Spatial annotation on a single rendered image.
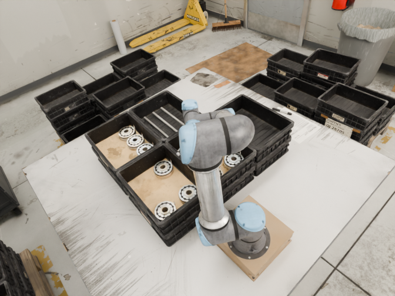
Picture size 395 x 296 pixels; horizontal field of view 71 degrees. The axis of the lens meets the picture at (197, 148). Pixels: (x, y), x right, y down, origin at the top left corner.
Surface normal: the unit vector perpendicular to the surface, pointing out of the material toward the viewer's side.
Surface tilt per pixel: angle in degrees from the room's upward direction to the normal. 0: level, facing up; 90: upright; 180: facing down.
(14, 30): 90
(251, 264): 4
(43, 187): 0
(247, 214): 8
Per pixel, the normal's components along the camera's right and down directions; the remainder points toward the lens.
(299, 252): -0.11, -0.69
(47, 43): 0.66, 0.49
